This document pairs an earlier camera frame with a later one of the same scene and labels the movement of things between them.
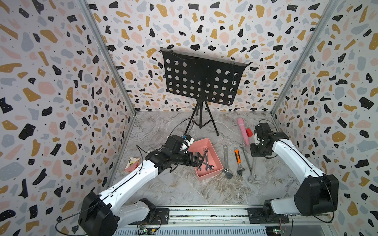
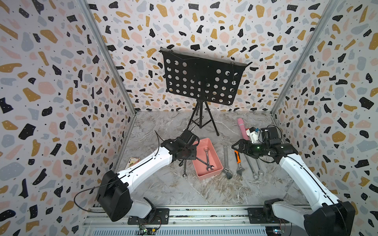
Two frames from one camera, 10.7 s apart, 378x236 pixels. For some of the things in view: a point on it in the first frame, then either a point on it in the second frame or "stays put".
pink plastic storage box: [211, 165] stays put
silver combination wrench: [252, 178] to [260, 172]
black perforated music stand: [204, 78] stays put
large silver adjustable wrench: [227, 170] stays put
